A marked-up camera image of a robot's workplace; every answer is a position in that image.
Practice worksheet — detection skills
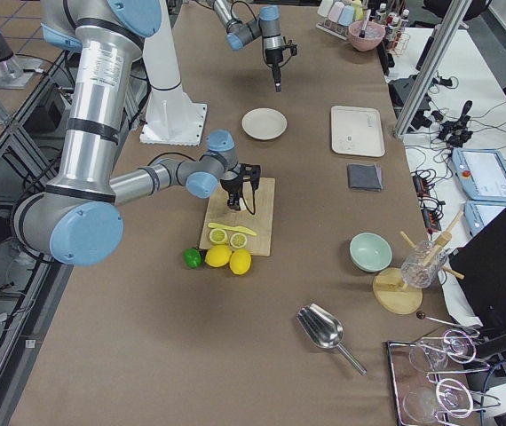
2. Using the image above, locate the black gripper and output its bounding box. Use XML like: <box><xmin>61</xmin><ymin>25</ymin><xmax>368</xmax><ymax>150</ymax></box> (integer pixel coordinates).
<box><xmin>220</xmin><ymin>163</ymin><xmax>261</xmax><ymax>210</ymax></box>
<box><xmin>265</xmin><ymin>42</ymin><xmax>297</xmax><ymax>92</ymax></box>

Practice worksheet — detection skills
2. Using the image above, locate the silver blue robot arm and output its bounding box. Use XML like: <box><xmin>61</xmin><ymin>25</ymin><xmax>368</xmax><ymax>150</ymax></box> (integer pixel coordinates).
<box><xmin>12</xmin><ymin>1</ymin><xmax>245</xmax><ymax>265</ymax></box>
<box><xmin>206</xmin><ymin>1</ymin><xmax>297</xmax><ymax>92</ymax></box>

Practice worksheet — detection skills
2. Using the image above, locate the cream rabbit tray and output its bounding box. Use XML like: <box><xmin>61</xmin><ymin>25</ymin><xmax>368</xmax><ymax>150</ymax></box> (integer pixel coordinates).
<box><xmin>330</xmin><ymin>106</ymin><xmax>385</xmax><ymax>158</ymax></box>

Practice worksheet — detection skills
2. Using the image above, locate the wooden cutting board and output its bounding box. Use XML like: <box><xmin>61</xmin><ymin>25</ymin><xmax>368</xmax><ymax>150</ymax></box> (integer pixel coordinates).
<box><xmin>199</xmin><ymin>177</ymin><xmax>275</xmax><ymax>256</ymax></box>

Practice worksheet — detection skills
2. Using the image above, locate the yellow plastic knife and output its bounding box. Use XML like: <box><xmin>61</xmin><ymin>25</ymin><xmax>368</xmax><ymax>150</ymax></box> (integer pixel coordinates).
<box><xmin>207</xmin><ymin>222</ymin><xmax>257</xmax><ymax>236</ymax></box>

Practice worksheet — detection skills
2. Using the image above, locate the lemon half upper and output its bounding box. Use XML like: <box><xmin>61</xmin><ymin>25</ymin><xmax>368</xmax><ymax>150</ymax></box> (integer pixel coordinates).
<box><xmin>209</xmin><ymin>227</ymin><xmax>229</xmax><ymax>245</ymax></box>

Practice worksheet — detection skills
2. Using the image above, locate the lemon half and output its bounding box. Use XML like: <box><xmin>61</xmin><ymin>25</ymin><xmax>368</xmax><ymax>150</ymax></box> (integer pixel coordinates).
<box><xmin>209</xmin><ymin>227</ymin><xmax>229</xmax><ymax>245</ymax></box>
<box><xmin>229</xmin><ymin>233</ymin><xmax>249</xmax><ymax>249</ymax></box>

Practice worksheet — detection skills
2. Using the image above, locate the lemon half lower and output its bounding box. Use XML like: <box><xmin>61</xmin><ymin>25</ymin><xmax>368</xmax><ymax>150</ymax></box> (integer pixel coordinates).
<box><xmin>229</xmin><ymin>233</ymin><xmax>249</xmax><ymax>249</ymax></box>

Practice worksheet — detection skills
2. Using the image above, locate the white round plate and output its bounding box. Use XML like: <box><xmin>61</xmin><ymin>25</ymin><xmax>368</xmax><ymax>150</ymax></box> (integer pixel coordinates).
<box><xmin>241</xmin><ymin>107</ymin><xmax>288</xmax><ymax>141</ymax></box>

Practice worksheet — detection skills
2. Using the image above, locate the whole yellow lemon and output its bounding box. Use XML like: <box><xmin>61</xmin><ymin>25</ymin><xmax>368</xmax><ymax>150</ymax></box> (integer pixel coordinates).
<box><xmin>229</xmin><ymin>248</ymin><xmax>252</xmax><ymax>275</ymax></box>
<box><xmin>205</xmin><ymin>245</ymin><xmax>233</xmax><ymax>268</ymax></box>

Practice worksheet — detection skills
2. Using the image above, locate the green lime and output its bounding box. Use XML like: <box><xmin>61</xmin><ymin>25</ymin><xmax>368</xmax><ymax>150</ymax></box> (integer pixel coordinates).
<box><xmin>183</xmin><ymin>248</ymin><xmax>203</xmax><ymax>269</ymax></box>

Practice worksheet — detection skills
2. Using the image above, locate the pink bowl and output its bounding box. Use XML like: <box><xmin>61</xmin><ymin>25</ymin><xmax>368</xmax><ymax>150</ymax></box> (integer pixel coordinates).
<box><xmin>348</xmin><ymin>21</ymin><xmax>385</xmax><ymax>52</ymax></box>

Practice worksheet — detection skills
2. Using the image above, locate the folded grey cloth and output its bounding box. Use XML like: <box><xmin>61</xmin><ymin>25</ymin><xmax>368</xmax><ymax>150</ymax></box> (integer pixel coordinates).
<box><xmin>347</xmin><ymin>163</ymin><xmax>383</xmax><ymax>192</ymax></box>

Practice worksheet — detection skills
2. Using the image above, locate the mint green bowl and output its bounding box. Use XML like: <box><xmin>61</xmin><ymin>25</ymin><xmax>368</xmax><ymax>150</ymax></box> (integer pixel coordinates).
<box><xmin>349</xmin><ymin>233</ymin><xmax>392</xmax><ymax>272</ymax></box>

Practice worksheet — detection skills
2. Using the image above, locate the metal scoop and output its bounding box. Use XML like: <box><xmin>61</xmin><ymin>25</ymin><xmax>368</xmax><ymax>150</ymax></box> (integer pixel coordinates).
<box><xmin>296</xmin><ymin>303</ymin><xmax>367</xmax><ymax>375</ymax></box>

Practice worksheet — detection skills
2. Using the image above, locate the wooden cup stand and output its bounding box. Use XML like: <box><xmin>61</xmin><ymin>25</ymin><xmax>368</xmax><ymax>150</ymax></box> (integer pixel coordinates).
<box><xmin>373</xmin><ymin>210</ymin><xmax>464</xmax><ymax>314</ymax></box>

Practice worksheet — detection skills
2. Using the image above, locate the clear glass cup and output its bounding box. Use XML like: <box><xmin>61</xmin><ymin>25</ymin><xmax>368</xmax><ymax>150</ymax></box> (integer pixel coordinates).
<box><xmin>401</xmin><ymin>241</ymin><xmax>447</xmax><ymax>288</ymax></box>

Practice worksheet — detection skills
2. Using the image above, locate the blue teach pendant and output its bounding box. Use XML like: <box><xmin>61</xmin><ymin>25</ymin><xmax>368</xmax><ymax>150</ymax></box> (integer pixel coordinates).
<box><xmin>463</xmin><ymin>200</ymin><xmax>506</xmax><ymax>236</ymax></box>
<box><xmin>451</xmin><ymin>148</ymin><xmax>506</xmax><ymax>203</ymax></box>

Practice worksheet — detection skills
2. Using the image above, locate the upside down wine glass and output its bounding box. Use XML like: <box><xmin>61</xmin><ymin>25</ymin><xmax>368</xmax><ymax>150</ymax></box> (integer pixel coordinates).
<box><xmin>408</xmin><ymin>328</ymin><xmax>476</xmax><ymax>373</ymax></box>

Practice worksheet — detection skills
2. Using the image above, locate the black monitor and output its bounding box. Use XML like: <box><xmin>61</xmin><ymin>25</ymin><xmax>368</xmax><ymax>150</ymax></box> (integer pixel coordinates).
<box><xmin>447</xmin><ymin>206</ymin><xmax>506</xmax><ymax>338</ymax></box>

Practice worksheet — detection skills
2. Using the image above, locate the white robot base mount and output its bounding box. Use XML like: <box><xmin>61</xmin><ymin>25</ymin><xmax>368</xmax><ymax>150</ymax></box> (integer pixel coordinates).
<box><xmin>140</xmin><ymin>1</ymin><xmax>207</xmax><ymax>146</ymax></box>

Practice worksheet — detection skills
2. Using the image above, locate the aluminium frame post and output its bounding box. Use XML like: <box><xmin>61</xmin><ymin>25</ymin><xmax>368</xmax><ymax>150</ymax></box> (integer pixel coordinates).
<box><xmin>393</xmin><ymin>0</ymin><xmax>471</xmax><ymax>139</ymax></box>

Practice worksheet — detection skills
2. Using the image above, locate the wire glass rack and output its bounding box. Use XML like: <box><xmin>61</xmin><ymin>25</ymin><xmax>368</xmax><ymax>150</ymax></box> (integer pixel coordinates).
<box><xmin>385</xmin><ymin>328</ymin><xmax>501</xmax><ymax>425</ymax></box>

